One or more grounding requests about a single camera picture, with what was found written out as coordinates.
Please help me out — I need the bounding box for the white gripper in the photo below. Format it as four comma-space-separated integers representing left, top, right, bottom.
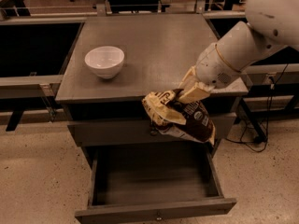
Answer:
177, 43, 241, 104

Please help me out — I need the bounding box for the brown chip bag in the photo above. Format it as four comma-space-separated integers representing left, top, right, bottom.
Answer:
142, 89, 216, 145

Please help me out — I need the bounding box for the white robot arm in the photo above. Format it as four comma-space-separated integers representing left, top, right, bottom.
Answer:
178, 0, 299, 104

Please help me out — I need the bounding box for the round top drawer knob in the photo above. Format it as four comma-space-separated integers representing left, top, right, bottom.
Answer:
149, 129, 157, 136

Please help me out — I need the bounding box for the grey wooden drawer cabinet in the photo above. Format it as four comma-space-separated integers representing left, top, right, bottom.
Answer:
54, 13, 249, 170

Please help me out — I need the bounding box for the open middle drawer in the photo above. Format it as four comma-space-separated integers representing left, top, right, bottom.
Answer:
75, 142, 236, 224

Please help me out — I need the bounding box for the closed top drawer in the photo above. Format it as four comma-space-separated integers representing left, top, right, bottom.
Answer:
66, 111, 238, 147

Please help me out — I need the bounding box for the white ceramic bowl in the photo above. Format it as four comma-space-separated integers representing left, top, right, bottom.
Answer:
84, 46, 124, 79

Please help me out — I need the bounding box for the black floor cable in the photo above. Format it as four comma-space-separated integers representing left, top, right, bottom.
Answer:
224, 63, 290, 153

